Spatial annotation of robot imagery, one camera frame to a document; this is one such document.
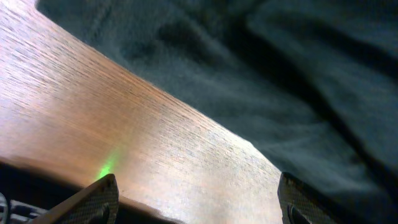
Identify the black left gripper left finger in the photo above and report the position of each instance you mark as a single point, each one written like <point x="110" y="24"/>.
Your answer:
<point x="97" y="203"/>

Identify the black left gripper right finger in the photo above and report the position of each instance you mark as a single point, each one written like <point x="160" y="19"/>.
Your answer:
<point x="302" y="204"/>

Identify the dark green t-shirt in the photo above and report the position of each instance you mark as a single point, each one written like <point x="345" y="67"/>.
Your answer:
<point x="311" y="84"/>

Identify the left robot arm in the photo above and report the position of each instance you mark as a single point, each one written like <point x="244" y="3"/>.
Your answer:
<point x="29" y="197"/>

